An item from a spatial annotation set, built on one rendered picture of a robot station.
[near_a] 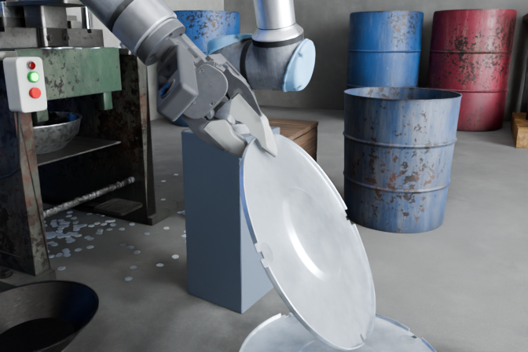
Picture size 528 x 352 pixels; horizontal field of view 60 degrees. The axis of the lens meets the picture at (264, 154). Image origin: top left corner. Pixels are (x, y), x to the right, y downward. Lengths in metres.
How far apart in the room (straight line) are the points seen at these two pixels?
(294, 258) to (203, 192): 0.64
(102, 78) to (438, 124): 1.12
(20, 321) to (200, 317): 0.44
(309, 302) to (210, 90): 0.27
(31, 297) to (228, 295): 0.49
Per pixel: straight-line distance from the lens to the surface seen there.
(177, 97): 0.50
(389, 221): 1.71
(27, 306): 1.34
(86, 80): 1.57
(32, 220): 1.41
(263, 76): 1.05
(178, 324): 1.21
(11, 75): 1.30
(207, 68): 0.57
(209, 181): 1.13
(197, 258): 1.24
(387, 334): 0.79
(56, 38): 1.58
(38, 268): 1.47
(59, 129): 1.61
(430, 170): 1.68
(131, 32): 0.60
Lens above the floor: 0.67
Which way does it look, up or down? 14 degrees down
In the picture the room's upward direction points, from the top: straight up
